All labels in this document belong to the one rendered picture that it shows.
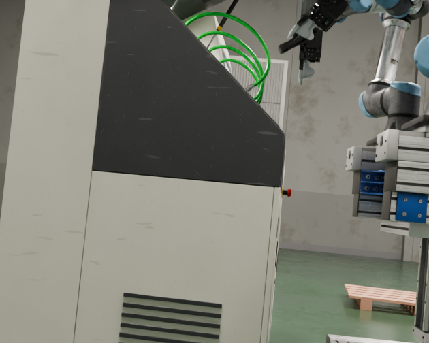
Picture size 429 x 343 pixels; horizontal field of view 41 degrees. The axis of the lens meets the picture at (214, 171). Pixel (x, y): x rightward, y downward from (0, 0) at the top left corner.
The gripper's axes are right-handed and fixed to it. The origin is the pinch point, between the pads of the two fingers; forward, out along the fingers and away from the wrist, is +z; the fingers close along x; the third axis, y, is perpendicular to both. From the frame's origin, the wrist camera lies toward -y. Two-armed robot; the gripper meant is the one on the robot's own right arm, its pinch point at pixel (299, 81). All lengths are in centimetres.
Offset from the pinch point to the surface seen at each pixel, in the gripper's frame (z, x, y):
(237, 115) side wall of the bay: 22, -47, -18
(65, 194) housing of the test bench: 51, -47, -69
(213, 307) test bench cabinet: 80, -47, -19
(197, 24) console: -27, 23, -45
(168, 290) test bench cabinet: 76, -47, -33
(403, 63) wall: -246, 897, 197
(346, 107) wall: -153, 888, 98
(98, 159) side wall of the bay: 39, -47, -59
